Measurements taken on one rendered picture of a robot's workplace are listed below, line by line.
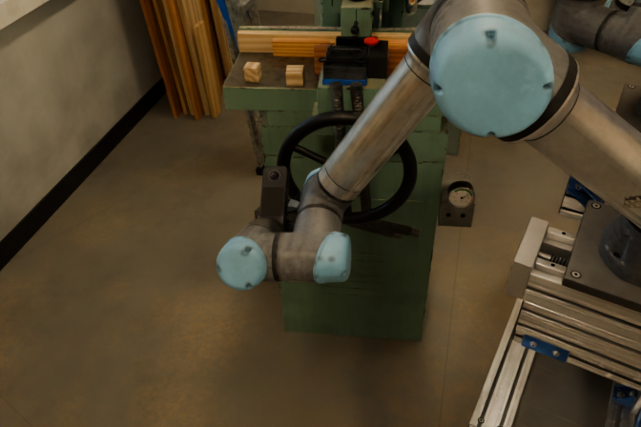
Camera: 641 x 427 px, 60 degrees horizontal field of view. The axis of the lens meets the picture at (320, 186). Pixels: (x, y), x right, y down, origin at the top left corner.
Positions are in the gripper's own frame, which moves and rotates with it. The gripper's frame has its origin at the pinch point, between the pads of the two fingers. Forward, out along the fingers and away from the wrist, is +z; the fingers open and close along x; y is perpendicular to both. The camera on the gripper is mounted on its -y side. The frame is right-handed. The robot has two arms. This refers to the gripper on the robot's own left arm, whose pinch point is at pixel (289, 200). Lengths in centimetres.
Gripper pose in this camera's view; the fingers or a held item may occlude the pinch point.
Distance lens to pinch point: 114.8
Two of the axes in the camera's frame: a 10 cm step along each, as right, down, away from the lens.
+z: 1.6, -1.9, 9.7
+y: 0.4, 9.8, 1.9
